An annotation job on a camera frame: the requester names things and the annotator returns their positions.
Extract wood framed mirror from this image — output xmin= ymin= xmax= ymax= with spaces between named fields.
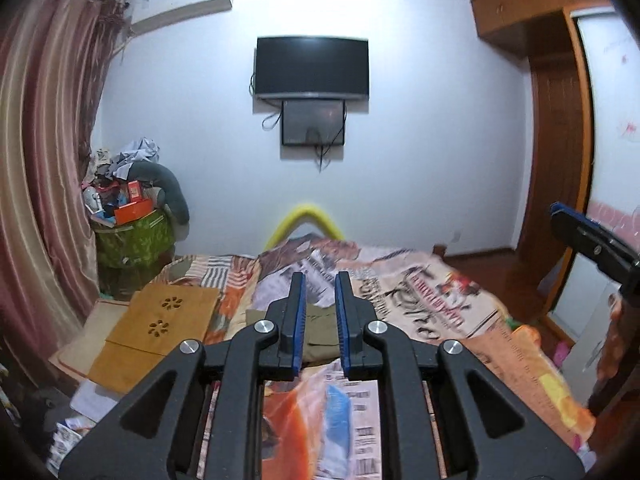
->
xmin=542 ymin=7 xmax=640 ymax=401

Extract green patterned bag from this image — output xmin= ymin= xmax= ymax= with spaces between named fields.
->
xmin=95 ymin=208 xmax=175 ymax=269

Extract pale flat mat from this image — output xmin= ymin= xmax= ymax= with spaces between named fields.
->
xmin=49 ymin=299 xmax=132 ymax=378

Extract black wall television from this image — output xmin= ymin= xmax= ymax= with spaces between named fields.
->
xmin=253 ymin=36 xmax=371 ymax=102

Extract white air conditioner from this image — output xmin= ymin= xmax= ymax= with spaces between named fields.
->
xmin=125 ymin=0 xmax=235 ymax=36

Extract wooden wardrobe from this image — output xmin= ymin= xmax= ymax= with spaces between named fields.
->
xmin=471 ymin=0 xmax=621 ymax=321

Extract yellow foam tube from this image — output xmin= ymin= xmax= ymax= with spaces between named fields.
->
xmin=265 ymin=203 xmax=346 ymax=251

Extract khaki pants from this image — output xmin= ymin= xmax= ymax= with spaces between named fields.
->
xmin=245 ymin=304 xmax=342 ymax=363

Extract grey plush toy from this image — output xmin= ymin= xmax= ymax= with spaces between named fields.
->
xmin=127 ymin=161 xmax=191 ymax=225

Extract wooden lap desk board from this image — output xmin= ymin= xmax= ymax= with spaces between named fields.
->
xmin=89 ymin=282 xmax=222 ymax=393

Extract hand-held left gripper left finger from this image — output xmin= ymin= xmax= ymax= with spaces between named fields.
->
xmin=59 ymin=272 xmax=306 ymax=480

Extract small black wall screen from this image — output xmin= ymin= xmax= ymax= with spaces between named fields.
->
xmin=281 ymin=100 xmax=347 ymax=147

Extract striped pink curtain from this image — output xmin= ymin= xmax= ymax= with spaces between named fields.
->
xmin=0 ymin=0 xmax=126 ymax=361

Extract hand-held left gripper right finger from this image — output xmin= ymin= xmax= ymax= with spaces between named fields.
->
xmin=335 ymin=271 xmax=586 ymax=480

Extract crumpled pale cloth pile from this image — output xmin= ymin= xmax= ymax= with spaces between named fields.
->
xmin=95 ymin=137 xmax=161 ymax=181

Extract orange labelled plastic bag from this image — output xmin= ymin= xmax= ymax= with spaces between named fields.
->
xmin=200 ymin=372 xmax=441 ymax=480

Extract orange box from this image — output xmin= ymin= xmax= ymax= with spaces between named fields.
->
xmin=114 ymin=199 xmax=153 ymax=226

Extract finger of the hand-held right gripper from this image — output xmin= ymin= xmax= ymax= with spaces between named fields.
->
xmin=549 ymin=202 xmax=640 ymax=286

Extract printed blanket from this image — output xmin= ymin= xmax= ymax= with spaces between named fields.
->
xmin=165 ymin=234 xmax=596 ymax=480

